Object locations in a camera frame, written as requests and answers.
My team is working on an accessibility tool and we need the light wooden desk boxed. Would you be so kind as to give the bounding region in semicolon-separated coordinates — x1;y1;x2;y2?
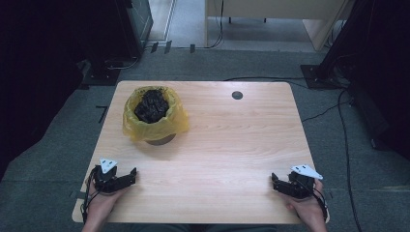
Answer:
204;0;357;52

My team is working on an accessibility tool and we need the dark glass-sided cabinet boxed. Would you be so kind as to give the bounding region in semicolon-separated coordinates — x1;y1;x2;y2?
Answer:
124;0;155;55

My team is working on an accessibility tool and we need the black curtain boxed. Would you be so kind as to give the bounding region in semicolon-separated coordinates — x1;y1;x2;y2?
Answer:
0;0;136;182
317;0;410;162

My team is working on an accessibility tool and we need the person's right hand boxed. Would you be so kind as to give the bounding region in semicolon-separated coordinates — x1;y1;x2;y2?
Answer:
280;179;329;224

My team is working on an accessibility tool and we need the long black floor cable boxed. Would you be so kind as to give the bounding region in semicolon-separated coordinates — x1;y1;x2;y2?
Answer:
337;89;364;232

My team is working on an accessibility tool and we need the person's left hand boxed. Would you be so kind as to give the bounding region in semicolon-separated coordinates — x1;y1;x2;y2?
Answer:
84;180;131;224

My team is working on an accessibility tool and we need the thin black floor cable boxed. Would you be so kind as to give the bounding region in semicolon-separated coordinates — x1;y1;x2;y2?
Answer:
222;75;354;124

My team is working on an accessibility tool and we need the yellow bag-lined bin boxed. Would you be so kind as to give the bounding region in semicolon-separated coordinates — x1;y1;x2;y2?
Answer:
122;85;190;143

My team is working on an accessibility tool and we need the dark round trash bin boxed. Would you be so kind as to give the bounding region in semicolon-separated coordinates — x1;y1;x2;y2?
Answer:
145;132;178;147

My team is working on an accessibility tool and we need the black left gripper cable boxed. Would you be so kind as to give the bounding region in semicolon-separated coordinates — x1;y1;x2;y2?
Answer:
80;165;102;224

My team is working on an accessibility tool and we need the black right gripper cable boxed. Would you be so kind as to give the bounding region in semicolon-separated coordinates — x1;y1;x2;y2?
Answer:
298;179;331;222

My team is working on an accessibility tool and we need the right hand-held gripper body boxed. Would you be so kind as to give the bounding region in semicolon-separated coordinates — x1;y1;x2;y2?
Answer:
287;164;324;200

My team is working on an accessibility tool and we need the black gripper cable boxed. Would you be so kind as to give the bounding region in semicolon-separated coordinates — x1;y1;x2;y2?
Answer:
80;165;102;224
298;179;331;222

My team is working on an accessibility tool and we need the black hanging cable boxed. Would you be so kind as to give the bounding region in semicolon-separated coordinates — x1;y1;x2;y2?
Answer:
190;0;225;50

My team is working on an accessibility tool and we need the black crumpled plastic waste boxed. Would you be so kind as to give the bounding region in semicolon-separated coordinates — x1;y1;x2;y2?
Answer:
133;89;171;125

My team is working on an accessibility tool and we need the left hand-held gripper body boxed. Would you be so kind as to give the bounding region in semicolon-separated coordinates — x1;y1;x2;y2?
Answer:
92;157;119;194

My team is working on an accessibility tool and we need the black stand base plate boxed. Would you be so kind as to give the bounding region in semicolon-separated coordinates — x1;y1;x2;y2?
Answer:
300;64;344;90
77;61;122;87

